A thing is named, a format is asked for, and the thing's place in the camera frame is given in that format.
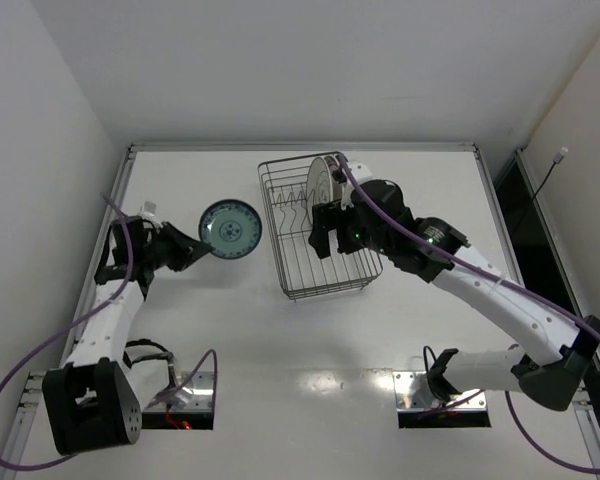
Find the clear glass plate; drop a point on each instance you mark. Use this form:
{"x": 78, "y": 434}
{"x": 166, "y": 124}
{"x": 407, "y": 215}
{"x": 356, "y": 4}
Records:
{"x": 319, "y": 183}

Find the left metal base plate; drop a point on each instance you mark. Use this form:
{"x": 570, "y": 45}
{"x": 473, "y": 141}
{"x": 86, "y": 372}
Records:
{"x": 196, "y": 397}

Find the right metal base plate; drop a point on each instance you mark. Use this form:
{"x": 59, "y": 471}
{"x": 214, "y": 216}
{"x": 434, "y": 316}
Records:
{"x": 412, "y": 395}

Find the black wall cable white plug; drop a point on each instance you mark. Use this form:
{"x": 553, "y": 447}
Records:
{"x": 557, "y": 159}

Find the white plate green red rim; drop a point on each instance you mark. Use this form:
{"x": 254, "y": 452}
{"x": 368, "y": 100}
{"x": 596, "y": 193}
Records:
{"x": 345, "y": 184}

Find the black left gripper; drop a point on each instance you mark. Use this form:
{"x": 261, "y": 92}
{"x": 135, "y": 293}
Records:
{"x": 165, "y": 245}

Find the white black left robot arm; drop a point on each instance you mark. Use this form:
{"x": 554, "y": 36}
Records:
{"x": 95, "y": 400}

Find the metal wire dish rack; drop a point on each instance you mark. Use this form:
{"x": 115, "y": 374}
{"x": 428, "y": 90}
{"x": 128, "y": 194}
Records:
{"x": 301, "y": 273}

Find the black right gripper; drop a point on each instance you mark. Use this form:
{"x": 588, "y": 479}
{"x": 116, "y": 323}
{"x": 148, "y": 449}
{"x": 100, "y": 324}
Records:
{"x": 331, "y": 226}

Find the metal base plate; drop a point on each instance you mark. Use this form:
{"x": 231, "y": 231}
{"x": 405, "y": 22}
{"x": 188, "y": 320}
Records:
{"x": 412, "y": 395}
{"x": 196, "y": 397}

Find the blue patterned ceramic plate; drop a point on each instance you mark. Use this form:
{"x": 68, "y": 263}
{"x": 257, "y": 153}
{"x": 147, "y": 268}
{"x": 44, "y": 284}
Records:
{"x": 231, "y": 228}

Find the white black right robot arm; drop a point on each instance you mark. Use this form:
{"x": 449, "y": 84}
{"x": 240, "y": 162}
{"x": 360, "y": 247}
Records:
{"x": 551, "y": 352}

